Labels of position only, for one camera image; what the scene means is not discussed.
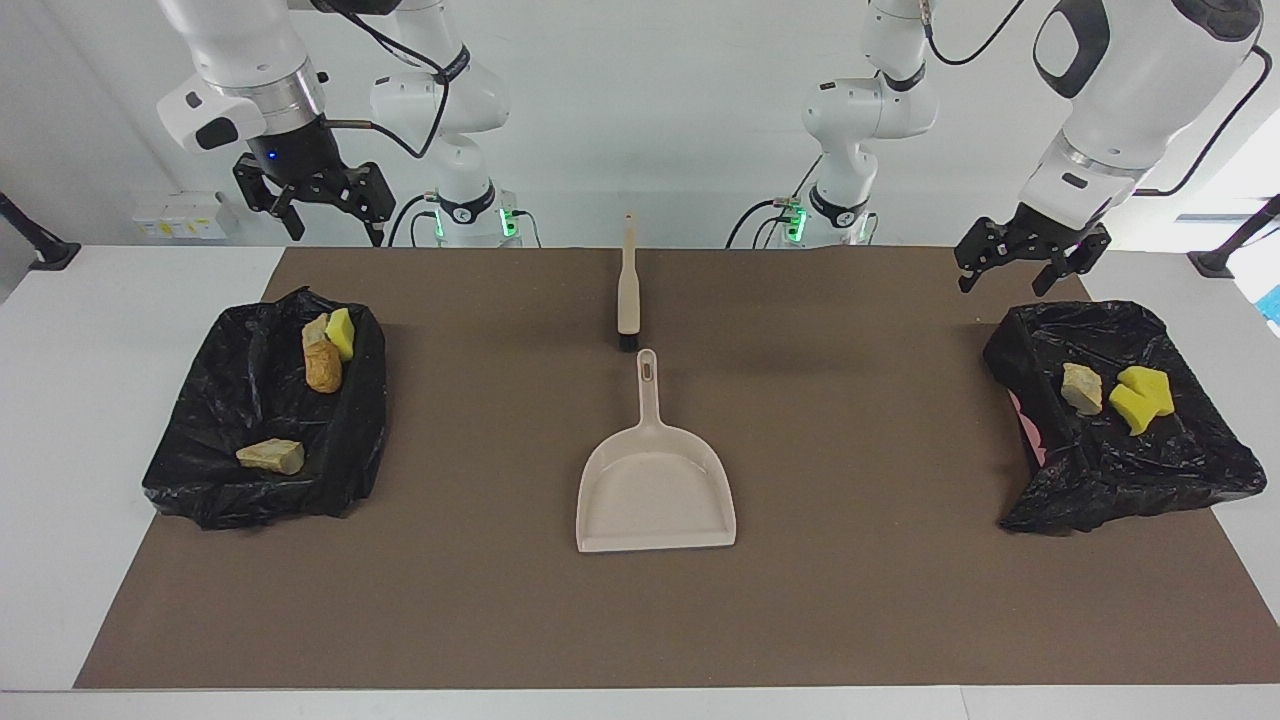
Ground pale tan bread chunk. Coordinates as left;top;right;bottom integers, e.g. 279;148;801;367
236;439;306;476

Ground beige plastic dustpan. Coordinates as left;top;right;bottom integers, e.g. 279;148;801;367
576;349;738;554

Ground black base cable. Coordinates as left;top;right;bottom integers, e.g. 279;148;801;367
727;155;823;249
388;193;441;248

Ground brown table mat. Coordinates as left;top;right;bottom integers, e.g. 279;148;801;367
75;247;1280;690

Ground beige hand brush black bristles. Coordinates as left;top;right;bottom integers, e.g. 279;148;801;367
616;211;642;353

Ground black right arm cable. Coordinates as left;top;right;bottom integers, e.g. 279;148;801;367
318;0;449;161

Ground brown round bun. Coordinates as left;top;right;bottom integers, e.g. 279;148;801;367
304;341;344;394

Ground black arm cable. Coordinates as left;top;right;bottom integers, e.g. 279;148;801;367
318;0;449;161
920;0;1273;199

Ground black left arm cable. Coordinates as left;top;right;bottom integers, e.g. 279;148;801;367
920;0;1273;199

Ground white wall socket box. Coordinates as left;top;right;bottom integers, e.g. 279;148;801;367
132;191;229;241

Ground sliced orange bread toy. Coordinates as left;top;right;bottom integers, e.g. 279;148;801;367
1061;363;1104;416

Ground black bag lined pink bin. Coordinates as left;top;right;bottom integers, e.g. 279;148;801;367
983;300;1268;534

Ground black clamp stand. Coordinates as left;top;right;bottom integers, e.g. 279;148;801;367
0;190;82;272
1188;193;1280;279

